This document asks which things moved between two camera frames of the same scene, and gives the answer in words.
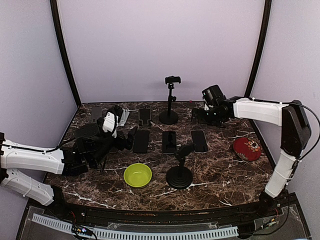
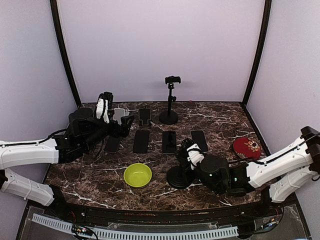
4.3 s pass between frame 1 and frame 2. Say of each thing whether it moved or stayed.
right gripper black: moved
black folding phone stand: stayed
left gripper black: moved
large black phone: stayed
